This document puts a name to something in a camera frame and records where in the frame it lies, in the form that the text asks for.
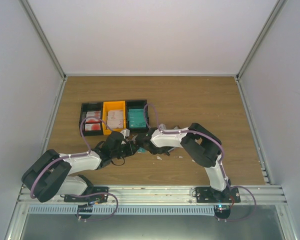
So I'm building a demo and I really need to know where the teal credit card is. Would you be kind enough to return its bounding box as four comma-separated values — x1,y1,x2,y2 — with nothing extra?
138,147,146,153

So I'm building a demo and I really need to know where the brown leather card holder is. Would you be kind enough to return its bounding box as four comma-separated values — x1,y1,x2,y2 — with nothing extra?
138,126,183,155

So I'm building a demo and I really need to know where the yellow card bin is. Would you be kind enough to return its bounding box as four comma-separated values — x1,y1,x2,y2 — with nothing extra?
102,100,127,135

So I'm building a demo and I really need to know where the black card bin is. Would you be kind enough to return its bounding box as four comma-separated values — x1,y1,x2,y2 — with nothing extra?
125,99,149,133
79,102,104,137

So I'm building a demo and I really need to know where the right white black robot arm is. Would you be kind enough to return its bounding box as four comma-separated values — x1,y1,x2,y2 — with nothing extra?
135,123,230,203

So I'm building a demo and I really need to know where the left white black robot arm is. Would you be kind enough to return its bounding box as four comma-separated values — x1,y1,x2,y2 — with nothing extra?
21,131,139,203

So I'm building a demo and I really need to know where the white pink card stack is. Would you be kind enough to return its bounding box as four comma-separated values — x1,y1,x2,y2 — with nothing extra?
107,109,124,130

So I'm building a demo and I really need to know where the teal card stack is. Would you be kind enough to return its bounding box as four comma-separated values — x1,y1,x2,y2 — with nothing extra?
128,108,147,129

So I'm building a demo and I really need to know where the red white card stack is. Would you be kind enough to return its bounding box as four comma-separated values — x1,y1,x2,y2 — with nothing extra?
84,110,101,131

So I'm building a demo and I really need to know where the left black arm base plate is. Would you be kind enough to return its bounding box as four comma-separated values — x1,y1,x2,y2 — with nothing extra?
61,186,109,203

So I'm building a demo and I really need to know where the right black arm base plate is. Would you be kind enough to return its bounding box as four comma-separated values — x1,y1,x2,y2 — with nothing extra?
191,186,241,203

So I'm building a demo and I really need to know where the grey slotted cable duct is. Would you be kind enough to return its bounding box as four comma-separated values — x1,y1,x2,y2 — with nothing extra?
28,204,215,216

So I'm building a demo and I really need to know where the aluminium mounting rail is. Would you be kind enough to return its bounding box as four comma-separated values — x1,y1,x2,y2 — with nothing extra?
17,183,288,205

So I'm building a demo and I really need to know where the left aluminium frame post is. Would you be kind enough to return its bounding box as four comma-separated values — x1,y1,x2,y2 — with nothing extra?
19,0,67,81

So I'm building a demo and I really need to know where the aluminium frame post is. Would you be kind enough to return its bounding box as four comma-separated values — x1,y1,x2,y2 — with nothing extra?
19,0,67,81
235,0,287,82

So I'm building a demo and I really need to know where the right aluminium frame post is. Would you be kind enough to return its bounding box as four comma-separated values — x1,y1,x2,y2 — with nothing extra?
235,0,287,82

